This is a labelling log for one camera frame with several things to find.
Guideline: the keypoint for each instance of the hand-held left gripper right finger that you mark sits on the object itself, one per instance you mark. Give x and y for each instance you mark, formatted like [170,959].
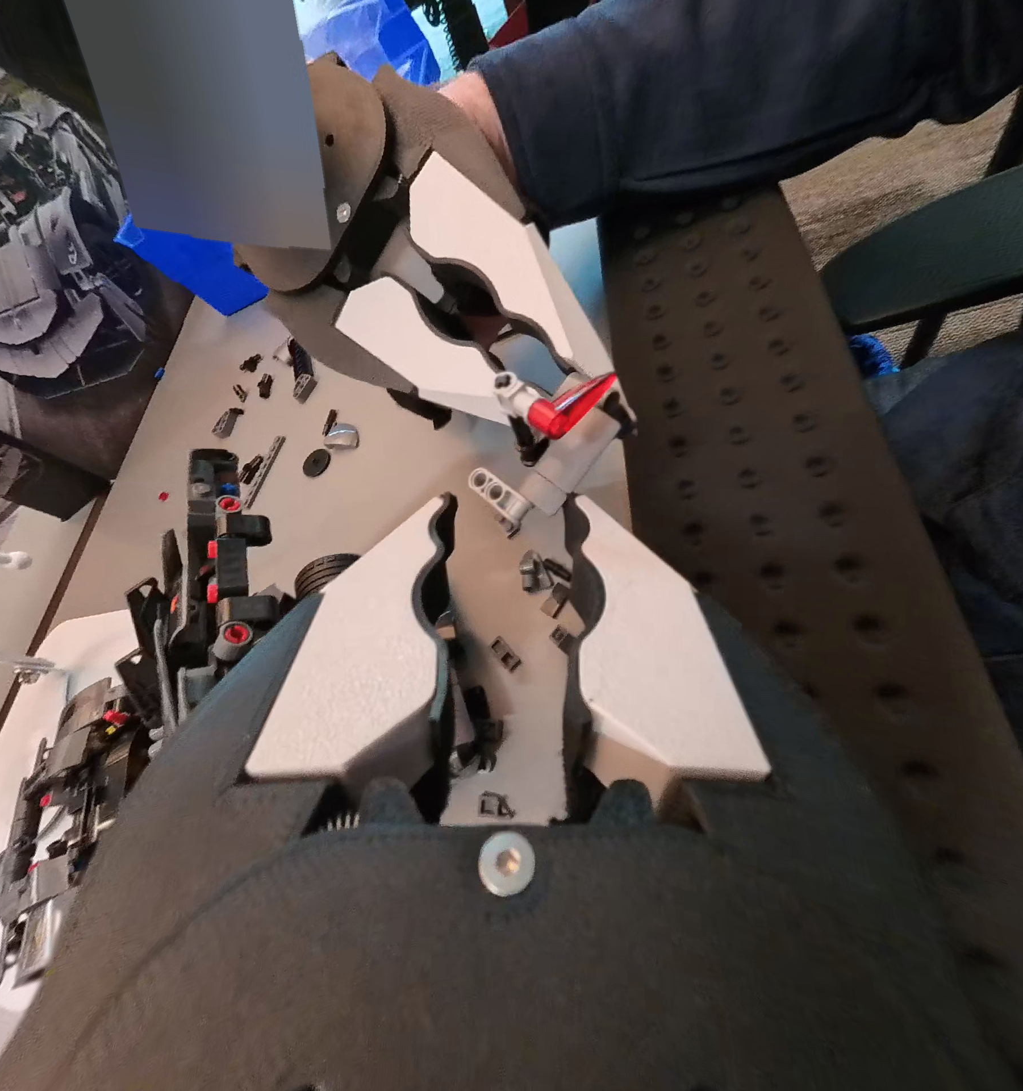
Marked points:
[673,682]

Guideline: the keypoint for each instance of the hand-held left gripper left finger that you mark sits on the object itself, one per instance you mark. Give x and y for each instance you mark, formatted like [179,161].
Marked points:
[349,682]

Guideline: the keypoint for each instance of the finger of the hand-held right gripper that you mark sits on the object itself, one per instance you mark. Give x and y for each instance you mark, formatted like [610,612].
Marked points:
[494,230]
[392,349]

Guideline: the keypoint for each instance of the black grey lego car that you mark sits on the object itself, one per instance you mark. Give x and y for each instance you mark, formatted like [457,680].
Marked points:
[221,579]

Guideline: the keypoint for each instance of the grey lego lever assembly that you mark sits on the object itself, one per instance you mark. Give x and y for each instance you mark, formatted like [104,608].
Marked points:
[562,464]

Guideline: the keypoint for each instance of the person's right forearm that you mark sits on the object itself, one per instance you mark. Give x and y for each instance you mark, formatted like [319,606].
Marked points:
[733,85]

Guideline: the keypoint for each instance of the dark grey lego slope brick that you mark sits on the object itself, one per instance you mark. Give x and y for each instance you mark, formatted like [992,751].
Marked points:
[561,637]

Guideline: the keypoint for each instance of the scattered loose lego pieces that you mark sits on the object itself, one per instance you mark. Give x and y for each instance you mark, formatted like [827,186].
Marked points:
[316,463]

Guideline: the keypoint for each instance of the dark lego tile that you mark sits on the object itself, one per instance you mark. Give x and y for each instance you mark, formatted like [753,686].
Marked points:
[554,606]

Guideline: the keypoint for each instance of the dark grey lego clip plate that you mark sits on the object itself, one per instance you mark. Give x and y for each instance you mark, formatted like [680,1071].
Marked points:
[504,654]

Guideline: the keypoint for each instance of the black lego pin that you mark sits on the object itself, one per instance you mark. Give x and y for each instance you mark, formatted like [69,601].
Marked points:
[560,569]

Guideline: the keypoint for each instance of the black lego body section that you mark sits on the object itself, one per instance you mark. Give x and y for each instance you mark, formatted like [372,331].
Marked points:
[85,750]

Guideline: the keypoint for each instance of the dark lego set box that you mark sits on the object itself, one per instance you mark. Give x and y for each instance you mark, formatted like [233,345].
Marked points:
[34,281]

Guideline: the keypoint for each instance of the person's right hand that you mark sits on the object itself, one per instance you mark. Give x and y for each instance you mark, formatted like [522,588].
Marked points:
[481,106]

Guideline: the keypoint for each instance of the blue plastic bin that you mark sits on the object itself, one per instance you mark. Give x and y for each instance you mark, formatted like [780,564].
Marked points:
[196,273]

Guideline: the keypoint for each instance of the white booklet stand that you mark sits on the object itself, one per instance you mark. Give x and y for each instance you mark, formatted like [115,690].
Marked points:
[94,631]

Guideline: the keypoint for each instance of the person's legs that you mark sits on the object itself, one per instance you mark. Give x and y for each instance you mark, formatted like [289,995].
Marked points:
[988,511]

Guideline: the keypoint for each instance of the dark green chair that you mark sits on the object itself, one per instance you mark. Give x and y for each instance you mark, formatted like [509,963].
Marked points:
[929,256]

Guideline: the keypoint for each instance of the light grey lego bracket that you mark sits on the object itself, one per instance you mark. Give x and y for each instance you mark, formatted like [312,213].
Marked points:
[534,571]

